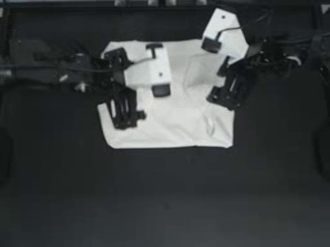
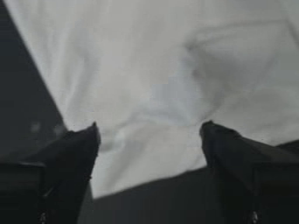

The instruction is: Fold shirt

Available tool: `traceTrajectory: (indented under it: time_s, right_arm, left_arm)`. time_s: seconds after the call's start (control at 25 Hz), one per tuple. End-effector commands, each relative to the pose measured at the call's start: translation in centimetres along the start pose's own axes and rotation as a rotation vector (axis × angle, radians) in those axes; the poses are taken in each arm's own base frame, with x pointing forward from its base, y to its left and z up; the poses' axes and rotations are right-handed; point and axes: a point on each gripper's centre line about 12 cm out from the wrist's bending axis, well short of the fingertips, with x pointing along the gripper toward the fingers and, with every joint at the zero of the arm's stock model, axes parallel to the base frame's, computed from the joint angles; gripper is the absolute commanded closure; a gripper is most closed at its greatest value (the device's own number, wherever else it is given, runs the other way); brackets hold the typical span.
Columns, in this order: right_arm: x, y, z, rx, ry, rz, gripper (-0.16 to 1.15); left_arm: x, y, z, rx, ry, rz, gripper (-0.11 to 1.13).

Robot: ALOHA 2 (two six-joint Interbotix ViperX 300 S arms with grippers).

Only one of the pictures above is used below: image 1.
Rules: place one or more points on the white t-shirt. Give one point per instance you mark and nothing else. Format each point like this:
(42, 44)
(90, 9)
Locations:
(181, 122)

